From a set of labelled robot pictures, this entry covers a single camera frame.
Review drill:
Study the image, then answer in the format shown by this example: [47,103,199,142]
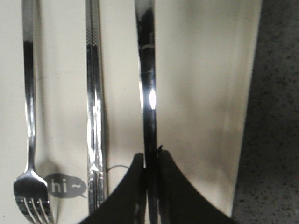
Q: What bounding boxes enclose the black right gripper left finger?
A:
[81,153,147,224]

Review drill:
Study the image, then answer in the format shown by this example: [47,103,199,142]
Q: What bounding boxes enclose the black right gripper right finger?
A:
[157,150,237,224]

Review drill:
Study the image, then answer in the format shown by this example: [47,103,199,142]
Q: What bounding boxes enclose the silver metal chopstick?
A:
[90,0,108,210]
[85,0,97,213]

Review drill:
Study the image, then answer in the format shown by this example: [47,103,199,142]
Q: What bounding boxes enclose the silver metal fork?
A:
[14,0,54,224]

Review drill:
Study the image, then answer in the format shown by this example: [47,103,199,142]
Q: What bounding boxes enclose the beige rabbit print tray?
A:
[0,0,262,224]

